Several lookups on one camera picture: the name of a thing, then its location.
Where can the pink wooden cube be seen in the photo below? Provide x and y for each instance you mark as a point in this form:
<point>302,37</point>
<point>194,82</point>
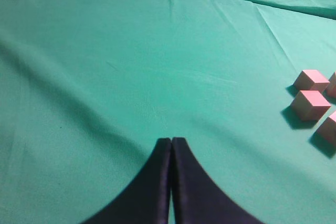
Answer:
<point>310,105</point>
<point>311,80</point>
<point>331,88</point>
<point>326,134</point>

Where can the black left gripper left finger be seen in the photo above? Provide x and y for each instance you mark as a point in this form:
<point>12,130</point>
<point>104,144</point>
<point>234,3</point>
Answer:
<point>146,199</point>

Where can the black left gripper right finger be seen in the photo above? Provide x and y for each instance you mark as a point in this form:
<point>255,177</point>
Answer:
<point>196,198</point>

